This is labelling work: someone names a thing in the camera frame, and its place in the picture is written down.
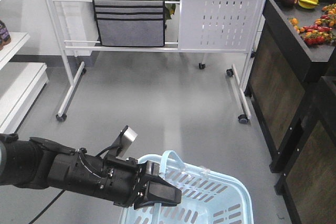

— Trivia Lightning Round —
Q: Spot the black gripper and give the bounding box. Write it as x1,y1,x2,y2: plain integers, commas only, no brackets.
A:
97,157,182,210

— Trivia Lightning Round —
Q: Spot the light blue plastic basket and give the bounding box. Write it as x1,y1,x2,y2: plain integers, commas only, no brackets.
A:
119,151,254,223

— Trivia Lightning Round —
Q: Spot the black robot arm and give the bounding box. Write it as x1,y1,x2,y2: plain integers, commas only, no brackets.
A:
1,134,182,209

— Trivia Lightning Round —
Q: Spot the dark wooden produce stand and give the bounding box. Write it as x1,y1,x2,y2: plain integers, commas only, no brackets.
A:
245,0,335,223

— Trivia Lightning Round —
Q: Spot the grey fabric pocket organizer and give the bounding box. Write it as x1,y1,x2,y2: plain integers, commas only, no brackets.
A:
93,0,165,48

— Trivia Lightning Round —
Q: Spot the white store shelving unit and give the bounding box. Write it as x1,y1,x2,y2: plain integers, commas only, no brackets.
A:
0,0,49,134

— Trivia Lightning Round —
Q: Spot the white rolling whiteboard stand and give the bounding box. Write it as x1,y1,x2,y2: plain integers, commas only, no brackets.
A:
46,0,266,121

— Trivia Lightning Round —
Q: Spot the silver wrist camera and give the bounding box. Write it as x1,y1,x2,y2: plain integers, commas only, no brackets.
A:
111,125,138,157

